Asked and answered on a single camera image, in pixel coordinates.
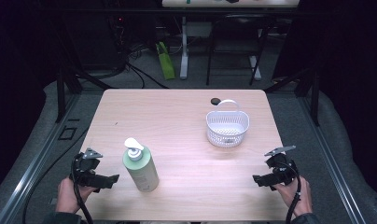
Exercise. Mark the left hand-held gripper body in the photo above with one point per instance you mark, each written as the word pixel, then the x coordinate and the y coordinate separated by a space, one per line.
pixel 85 166

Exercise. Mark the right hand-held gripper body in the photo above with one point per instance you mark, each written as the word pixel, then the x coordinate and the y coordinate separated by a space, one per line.
pixel 283 169

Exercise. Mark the green pump bottle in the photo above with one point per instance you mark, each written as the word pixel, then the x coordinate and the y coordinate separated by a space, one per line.
pixel 143 171

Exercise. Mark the person's left hand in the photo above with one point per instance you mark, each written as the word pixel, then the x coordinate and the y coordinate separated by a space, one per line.
pixel 67 196

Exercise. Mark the white plastic basket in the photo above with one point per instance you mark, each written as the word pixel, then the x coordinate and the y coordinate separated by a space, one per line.
pixel 227 129

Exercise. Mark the black round disc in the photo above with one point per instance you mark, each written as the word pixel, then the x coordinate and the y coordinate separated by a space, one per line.
pixel 215 101

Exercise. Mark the black computer tower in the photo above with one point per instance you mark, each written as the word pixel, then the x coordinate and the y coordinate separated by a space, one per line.
pixel 99 40

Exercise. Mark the green bag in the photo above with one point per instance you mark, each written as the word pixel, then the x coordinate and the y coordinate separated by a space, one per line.
pixel 166 63

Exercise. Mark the black chair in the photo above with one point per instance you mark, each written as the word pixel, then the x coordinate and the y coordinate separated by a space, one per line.
pixel 239 21

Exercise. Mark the white desk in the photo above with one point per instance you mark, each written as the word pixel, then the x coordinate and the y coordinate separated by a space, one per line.
pixel 239 3

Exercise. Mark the grey metal floor rail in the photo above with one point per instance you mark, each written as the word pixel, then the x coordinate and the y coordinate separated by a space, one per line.
pixel 332 161
pixel 31 169

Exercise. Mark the black metal frame post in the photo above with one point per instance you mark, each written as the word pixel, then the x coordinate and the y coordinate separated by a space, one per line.
pixel 60 96
pixel 315 99

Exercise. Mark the black metal frame crossbar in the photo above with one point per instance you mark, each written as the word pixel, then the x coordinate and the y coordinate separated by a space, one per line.
pixel 115 11

